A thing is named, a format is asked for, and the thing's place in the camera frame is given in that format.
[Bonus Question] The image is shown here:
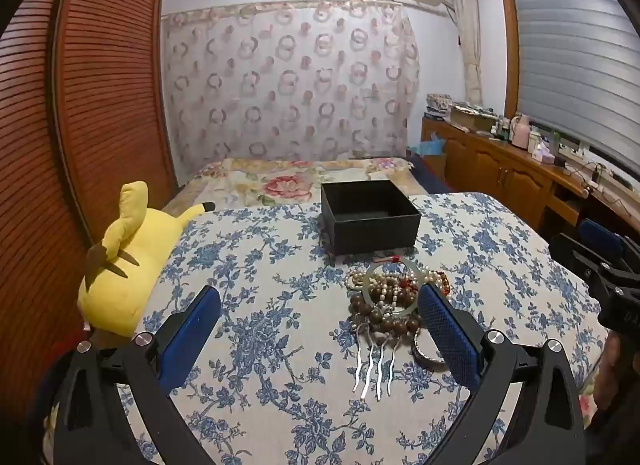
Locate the blue floral cloth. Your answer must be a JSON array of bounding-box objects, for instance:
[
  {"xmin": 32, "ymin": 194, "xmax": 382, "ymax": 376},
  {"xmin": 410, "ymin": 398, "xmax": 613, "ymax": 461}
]
[{"xmin": 107, "ymin": 192, "xmax": 603, "ymax": 465}]

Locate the red bead bracelet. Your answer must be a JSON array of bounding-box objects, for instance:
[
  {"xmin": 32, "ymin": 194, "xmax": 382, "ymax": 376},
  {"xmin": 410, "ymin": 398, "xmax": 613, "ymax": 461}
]
[{"xmin": 400, "ymin": 270, "xmax": 453, "ymax": 303}]

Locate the black jewelry box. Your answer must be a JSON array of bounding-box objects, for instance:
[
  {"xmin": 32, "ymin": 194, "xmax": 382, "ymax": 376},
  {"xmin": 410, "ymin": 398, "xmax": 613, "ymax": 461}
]
[{"xmin": 320, "ymin": 179, "xmax": 422, "ymax": 256}]

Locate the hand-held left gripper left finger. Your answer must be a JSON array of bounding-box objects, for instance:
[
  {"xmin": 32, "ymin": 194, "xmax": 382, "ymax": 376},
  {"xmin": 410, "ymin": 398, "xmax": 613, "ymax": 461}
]
[{"xmin": 52, "ymin": 286, "xmax": 222, "ymax": 465}]

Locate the pink bottle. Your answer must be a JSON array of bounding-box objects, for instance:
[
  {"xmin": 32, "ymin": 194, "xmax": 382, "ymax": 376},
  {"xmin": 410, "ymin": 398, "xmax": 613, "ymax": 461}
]
[{"xmin": 512, "ymin": 115, "xmax": 532, "ymax": 150}]

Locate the small pink box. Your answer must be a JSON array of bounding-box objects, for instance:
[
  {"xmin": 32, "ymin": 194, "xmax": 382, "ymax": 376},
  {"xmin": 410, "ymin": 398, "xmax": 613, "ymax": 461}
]
[{"xmin": 532, "ymin": 137, "xmax": 556, "ymax": 164}]

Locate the silver hair comb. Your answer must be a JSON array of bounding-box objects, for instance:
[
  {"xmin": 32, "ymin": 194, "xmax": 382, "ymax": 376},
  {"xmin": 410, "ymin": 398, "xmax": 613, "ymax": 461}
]
[{"xmin": 351, "ymin": 322, "xmax": 401, "ymax": 402}]

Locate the grey window blind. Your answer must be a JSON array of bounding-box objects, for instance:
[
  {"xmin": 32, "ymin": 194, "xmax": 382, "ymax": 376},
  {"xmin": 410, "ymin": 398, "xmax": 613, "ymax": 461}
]
[{"xmin": 510, "ymin": 0, "xmax": 640, "ymax": 150}]

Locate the wooden louvered wardrobe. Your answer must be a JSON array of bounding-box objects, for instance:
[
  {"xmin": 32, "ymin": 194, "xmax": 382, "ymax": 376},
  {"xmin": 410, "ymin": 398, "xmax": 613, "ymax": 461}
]
[{"xmin": 0, "ymin": 0, "xmax": 178, "ymax": 416}]

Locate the flat beige box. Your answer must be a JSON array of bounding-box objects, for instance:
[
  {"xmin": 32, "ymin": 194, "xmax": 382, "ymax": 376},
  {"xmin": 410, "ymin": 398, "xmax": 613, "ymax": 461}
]
[{"xmin": 450, "ymin": 104, "xmax": 498, "ymax": 132}]

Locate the blue bag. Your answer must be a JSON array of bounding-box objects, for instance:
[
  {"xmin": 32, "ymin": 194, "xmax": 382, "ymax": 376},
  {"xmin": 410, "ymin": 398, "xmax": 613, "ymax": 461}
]
[{"xmin": 407, "ymin": 137, "xmax": 446, "ymax": 158}]

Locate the white pearl necklace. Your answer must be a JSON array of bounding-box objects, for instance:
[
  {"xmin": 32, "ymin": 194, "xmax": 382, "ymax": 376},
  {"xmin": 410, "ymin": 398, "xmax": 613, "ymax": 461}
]
[{"xmin": 344, "ymin": 267, "xmax": 401, "ymax": 308}]

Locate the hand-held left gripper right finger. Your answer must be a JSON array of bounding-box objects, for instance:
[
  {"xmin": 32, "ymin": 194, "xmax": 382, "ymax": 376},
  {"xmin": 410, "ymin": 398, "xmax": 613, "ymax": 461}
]
[{"xmin": 417, "ymin": 282, "xmax": 586, "ymax": 465}]

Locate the pink floral bedspread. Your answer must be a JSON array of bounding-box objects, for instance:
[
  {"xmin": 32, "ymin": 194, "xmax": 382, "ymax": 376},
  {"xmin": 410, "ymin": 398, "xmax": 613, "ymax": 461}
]
[{"xmin": 160, "ymin": 157, "xmax": 426, "ymax": 216}]

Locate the circle patterned curtain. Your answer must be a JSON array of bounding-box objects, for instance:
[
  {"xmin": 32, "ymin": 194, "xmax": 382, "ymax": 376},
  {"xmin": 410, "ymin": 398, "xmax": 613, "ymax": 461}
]
[{"xmin": 161, "ymin": 0, "xmax": 421, "ymax": 176}]

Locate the silver bangle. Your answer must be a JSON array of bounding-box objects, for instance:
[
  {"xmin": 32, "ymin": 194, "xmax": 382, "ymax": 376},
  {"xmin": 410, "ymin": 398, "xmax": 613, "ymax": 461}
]
[{"xmin": 411, "ymin": 332, "xmax": 451, "ymax": 372}]

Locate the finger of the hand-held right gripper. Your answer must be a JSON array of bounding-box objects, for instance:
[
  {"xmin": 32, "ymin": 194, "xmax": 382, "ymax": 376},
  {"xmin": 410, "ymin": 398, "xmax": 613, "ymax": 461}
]
[
  {"xmin": 579, "ymin": 218, "xmax": 640, "ymax": 268},
  {"xmin": 548, "ymin": 232, "xmax": 618, "ymax": 298}
]

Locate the pale jade bangle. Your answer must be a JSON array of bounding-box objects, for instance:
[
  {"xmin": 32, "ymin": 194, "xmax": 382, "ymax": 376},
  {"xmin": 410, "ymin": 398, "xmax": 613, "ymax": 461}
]
[{"xmin": 362, "ymin": 261, "xmax": 423, "ymax": 317}]

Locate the brown wooden bead bracelet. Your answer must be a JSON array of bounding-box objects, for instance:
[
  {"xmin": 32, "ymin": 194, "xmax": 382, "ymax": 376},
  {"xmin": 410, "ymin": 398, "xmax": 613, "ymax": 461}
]
[{"xmin": 348, "ymin": 292, "xmax": 423, "ymax": 342}]

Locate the person's right forearm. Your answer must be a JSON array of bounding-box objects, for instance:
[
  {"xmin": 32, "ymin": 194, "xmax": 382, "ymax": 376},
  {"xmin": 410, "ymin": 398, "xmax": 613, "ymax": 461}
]
[{"xmin": 582, "ymin": 331, "xmax": 640, "ymax": 446}]

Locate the wooden cabinet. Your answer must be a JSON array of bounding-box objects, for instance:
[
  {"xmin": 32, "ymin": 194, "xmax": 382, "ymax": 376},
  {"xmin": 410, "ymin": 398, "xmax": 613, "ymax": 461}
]
[{"xmin": 420, "ymin": 115, "xmax": 640, "ymax": 246}]

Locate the yellow plush toy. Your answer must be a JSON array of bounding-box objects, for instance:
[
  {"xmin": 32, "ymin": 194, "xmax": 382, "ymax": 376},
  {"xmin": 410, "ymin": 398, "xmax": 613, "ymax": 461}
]
[{"xmin": 76, "ymin": 181, "xmax": 217, "ymax": 338}]

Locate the cream drape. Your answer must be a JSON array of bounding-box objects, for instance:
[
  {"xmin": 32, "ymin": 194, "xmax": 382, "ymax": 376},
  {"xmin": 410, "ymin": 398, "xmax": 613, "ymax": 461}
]
[{"xmin": 447, "ymin": 0, "xmax": 483, "ymax": 106}]

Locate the stack of patterned boxes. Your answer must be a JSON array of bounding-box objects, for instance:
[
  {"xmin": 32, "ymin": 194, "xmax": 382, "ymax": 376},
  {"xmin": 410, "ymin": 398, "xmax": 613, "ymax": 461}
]
[{"xmin": 425, "ymin": 93, "xmax": 453, "ymax": 120}]

